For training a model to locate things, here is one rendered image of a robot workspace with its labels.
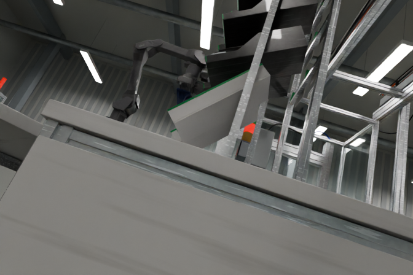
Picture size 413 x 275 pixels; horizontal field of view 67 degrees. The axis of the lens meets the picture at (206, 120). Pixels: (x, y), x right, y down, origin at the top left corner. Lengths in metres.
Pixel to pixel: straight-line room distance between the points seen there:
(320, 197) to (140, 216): 0.26
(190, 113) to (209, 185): 0.35
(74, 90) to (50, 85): 0.83
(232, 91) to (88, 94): 10.26
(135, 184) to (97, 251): 0.10
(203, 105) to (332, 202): 0.42
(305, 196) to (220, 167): 0.13
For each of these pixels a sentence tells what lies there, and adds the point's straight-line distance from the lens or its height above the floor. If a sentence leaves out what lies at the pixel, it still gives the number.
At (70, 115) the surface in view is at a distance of 0.54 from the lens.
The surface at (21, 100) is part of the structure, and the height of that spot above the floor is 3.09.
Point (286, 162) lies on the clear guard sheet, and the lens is 2.76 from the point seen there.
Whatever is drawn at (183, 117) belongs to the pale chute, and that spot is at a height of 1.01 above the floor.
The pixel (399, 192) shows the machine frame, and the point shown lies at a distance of 2.22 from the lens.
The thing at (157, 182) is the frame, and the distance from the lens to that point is 0.47.
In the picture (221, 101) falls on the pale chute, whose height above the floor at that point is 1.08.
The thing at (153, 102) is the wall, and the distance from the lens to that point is 10.45.
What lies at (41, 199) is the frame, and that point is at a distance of 0.51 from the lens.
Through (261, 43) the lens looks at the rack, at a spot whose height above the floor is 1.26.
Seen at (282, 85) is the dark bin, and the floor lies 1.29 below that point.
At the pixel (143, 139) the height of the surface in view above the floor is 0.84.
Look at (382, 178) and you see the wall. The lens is 11.22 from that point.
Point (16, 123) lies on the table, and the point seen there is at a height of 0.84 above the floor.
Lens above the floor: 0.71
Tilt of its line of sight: 23 degrees up
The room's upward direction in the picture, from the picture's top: 20 degrees clockwise
